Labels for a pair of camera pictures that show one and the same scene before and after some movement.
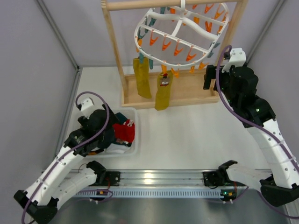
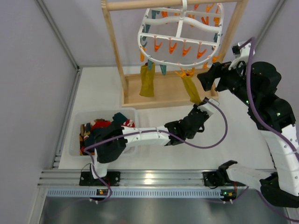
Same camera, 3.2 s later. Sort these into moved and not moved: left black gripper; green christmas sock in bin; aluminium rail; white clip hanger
Moved: left black gripper; white clip hanger
Not moved: green christmas sock in bin; aluminium rail
